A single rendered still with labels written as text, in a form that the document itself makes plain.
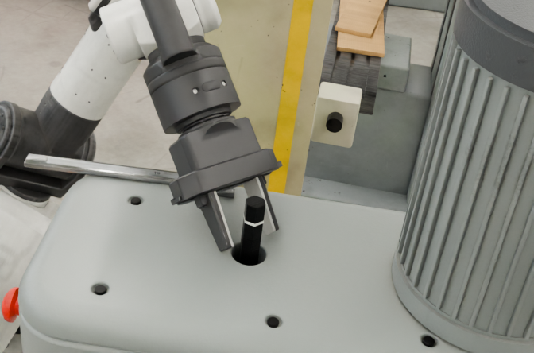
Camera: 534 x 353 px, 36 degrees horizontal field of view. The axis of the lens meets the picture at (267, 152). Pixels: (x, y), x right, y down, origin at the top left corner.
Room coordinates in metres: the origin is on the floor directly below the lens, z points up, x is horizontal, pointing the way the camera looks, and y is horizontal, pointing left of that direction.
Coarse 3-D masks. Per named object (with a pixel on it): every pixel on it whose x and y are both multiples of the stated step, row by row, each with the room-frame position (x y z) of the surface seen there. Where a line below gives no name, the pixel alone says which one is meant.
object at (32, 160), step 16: (32, 160) 0.77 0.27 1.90; (48, 160) 0.77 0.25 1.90; (64, 160) 0.77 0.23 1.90; (80, 160) 0.78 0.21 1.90; (112, 176) 0.76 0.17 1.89; (128, 176) 0.76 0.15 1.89; (144, 176) 0.76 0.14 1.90; (160, 176) 0.77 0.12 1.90; (176, 176) 0.77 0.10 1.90; (224, 192) 0.75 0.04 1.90
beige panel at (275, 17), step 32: (224, 0) 2.39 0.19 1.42; (256, 0) 2.39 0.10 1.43; (288, 0) 2.38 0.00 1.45; (320, 0) 2.38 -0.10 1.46; (224, 32) 2.39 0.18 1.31; (256, 32) 2.39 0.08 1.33; (288, 32) 2.38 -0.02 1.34; (320, 32) 2.38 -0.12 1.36; (256, 64) 2.39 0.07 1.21; (288, 64) 2.38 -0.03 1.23; (320, 64) 2.38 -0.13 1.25; (256, 96) 2.39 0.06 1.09; (288, 96) 2.38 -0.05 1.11; (256, 128) 2.38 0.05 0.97; (288, 128) 2.38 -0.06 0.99; (288, 160) 2.38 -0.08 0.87; (288, 192) 2.38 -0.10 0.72
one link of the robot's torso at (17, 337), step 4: (20, 328) 1.21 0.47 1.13; (16, 332) 1.21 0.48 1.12; (20, 332) 1.21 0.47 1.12; (16, 336) 1.20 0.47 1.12; (20, 336) 1.20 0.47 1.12; (12, 340) 1.19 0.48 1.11; (16, 340) 1.19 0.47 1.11; (20, 340) 1.19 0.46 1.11; (12, 344) 1.18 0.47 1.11; (16, 344) 1.18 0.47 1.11; (20, 344) 1.18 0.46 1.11; (8, 348) 1.17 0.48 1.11; (12, 348) 1.17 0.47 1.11; (16, 348) 1.17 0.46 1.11; (20, 348) 1.17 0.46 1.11; (4, 352) 1.16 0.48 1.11; (8, 352) 1.16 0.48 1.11; (12, 352) 1.16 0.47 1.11; (16, 352) 1.16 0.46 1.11; (20, 352) 1.16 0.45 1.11
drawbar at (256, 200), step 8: (248, 200) 0.66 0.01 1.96; (256, 200) 0.66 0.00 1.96; (264, 200) 0.67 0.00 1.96; (248, 208) 0.65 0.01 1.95; (256, 208) 0.65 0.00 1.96; (264, 208) 0.66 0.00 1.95; (248, 216) 0.65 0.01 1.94; (256, 216) 0.65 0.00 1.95; (248, 224) 0.65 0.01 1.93; (248, 232) 0.65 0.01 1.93; (256, 232) 0.65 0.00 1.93; (248, 240) 0.65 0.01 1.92; (256, 240) 0.65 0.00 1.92; (240, 248) 0.66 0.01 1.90; (248, 248) 0.65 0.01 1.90; (256, 248) 0.66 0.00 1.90; (240, 256) 0.66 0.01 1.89; (248, 256) 0.65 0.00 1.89; (256, 256) 0.66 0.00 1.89; (248, 264) 0.65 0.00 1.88; (256, 264) 0.66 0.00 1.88
